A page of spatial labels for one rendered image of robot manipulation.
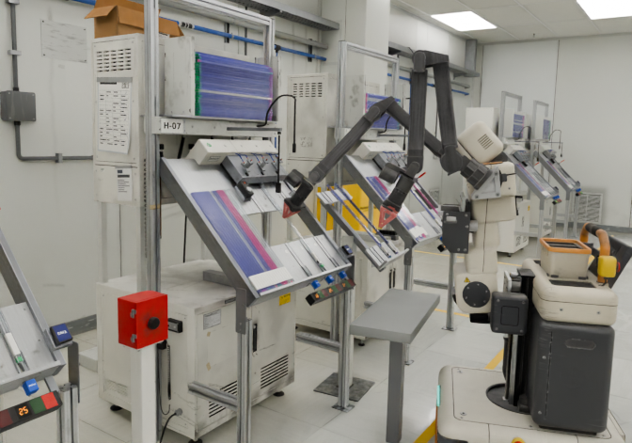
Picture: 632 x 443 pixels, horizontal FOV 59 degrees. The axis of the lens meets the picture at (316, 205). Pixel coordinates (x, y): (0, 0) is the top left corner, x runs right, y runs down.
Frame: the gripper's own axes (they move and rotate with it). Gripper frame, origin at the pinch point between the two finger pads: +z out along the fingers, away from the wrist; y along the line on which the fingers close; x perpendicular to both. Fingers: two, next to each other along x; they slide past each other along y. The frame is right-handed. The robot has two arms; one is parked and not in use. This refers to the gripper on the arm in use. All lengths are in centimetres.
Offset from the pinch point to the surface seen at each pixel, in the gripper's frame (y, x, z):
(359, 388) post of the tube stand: -42, 74, 61
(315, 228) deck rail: -18.9, 8.0, 3.0
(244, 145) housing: 2.0, -37.5, -10.3
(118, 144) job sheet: 48, -62, 10
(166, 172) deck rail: 49, -32, -1
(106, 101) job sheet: 49, -79, 0
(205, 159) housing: 27.8, -33.9, -5.7
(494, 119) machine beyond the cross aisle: -458, -67, -19
